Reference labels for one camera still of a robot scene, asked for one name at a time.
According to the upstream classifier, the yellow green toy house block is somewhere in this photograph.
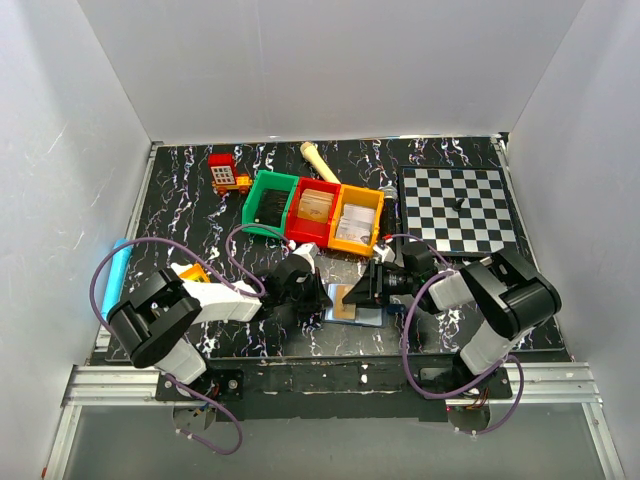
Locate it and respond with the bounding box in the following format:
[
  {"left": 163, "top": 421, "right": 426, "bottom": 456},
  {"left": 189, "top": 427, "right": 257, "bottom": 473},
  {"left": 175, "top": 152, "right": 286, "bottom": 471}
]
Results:
[{"left": 170, "top": 263, "right": 211, "bottom": 283}]

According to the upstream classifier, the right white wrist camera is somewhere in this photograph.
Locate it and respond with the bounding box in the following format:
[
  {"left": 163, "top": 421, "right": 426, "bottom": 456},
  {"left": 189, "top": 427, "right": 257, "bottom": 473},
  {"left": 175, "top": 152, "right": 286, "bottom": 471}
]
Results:
[{"left": 373, "top": 240, "right": 396, "bottom": 263}]

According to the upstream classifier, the white cards stack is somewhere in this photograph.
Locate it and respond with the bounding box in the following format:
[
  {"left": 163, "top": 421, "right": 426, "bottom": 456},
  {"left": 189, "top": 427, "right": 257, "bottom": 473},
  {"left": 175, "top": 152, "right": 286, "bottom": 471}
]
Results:
[{"left": 334, "top": 203, "right": 376, "bottom": 245}]

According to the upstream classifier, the blue toy microphone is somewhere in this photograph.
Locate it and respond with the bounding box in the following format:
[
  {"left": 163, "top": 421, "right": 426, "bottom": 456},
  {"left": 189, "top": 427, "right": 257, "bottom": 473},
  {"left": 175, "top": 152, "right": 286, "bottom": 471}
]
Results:
[{"left": 101, "top": 246, "right": 133, "bottom": 320}]

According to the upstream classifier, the orange plastic bin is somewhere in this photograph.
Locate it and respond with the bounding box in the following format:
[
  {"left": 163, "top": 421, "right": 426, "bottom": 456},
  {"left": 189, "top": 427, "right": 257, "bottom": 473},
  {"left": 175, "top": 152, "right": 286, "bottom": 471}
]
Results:
[{"left": 328, "top": 184, "right": 384, "bottom": 257}]

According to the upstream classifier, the black chess pawn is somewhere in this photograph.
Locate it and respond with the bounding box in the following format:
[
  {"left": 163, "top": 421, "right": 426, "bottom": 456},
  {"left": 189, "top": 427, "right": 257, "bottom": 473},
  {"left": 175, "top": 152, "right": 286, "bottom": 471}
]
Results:
[{"left": 453, "top": 198, "right": 465, "bottom": 212}]

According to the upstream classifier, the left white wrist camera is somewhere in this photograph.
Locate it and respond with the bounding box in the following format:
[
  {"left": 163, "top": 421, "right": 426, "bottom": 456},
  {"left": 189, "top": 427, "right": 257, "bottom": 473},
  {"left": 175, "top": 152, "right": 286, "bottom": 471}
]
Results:
[{"left": 292, "top": 242, "right": 319, "bottom": 271}]

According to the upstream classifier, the cream toy microphone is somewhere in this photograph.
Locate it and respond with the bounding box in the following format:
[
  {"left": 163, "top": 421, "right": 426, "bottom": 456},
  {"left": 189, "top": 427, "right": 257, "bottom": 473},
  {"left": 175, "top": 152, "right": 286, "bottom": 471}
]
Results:
[{"left": 300, "top": 141, "right": 340, "bottom": 184}]

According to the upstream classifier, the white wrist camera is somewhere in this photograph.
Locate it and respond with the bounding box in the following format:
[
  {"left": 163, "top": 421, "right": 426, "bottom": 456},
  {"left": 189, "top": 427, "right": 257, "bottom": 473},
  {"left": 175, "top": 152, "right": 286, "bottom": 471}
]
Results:
[
  {"left": 292, "top": 242, "right": 319, "bottom": 271},
  {"left": 373, "top": 240, "right": 396, "bottom": 263}
]

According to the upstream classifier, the black glitter microphone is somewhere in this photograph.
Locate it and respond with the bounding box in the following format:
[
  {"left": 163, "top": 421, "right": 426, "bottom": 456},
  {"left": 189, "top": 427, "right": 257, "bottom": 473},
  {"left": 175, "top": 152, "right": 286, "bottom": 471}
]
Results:
[{"left": 379, "top": 186, "right": 398, "bottom": 238}]

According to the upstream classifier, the black cards stack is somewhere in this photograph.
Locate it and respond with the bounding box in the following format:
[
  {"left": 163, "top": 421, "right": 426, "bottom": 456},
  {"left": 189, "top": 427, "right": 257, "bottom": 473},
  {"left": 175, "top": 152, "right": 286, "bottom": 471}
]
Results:
[{"left": 254, "top": 189, "right": 289, "bottom": 227}]

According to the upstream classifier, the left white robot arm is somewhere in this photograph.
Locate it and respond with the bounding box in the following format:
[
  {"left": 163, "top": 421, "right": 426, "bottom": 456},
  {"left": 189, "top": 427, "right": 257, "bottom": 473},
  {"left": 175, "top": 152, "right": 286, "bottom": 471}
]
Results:
[{"left": 106, "top": 254, "right": 333, "bottom": 400}]

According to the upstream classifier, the red toy window block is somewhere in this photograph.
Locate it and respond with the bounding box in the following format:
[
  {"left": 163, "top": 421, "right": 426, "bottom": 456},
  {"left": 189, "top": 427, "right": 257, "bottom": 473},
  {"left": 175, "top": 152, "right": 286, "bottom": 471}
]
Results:
[{"left": 208, "top": 153, "right": 236, "bottom": 187}]

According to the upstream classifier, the green plastic bin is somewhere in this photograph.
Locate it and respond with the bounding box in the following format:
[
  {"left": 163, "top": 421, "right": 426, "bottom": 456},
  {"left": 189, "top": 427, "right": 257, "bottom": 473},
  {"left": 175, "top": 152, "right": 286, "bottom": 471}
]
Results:
[{"left": 242, "top": 170, "right": 299, "bottom": 238}]

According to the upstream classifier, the black white chessboard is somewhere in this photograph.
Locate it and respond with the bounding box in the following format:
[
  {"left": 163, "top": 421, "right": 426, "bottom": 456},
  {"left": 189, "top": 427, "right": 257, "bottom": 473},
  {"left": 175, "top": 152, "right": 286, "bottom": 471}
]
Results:
[{"left": 397, "top": 165, "right": 528, "bottom": 258}]

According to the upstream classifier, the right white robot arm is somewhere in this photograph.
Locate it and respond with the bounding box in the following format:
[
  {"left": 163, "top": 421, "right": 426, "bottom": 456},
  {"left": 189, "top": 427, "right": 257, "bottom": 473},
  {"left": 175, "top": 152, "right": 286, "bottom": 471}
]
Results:
[{"left": 342, "top": 237, "right": 562, "bottom": 398}]

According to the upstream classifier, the red plastic bin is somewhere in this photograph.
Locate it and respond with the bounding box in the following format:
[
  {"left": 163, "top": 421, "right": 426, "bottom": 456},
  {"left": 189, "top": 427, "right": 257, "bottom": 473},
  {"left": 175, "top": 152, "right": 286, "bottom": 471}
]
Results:
[{"left": 285, "top": 177, "right": 341, "bottom": 248}]

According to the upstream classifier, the gold VIP credit card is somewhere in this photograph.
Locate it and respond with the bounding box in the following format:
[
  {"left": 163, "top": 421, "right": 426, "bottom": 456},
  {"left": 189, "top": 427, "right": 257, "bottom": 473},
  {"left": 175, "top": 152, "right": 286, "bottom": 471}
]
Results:
[{"left": 333, "top": 284, "right": 356, "bottom": 321}]

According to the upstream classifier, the blue leather card holder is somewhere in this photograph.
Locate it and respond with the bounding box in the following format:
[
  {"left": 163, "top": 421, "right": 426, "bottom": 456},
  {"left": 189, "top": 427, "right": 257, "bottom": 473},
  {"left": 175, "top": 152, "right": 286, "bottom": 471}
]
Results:
[{"left": 322, "top": 284, "right": 406, "bottom": 328}]

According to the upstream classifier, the tan cards stack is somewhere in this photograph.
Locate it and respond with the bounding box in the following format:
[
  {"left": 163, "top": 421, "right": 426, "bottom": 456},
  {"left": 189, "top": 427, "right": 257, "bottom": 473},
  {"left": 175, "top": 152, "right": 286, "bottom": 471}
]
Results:
[{"left": 297, "top": 189, "right": 334, "bottom": 223}]

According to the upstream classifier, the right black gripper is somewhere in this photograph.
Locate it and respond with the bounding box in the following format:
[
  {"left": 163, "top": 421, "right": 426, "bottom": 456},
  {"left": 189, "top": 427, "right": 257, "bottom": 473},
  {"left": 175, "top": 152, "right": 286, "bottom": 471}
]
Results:
[{"left": 342, "top": 258, "right": 418, "bottom": 308}]

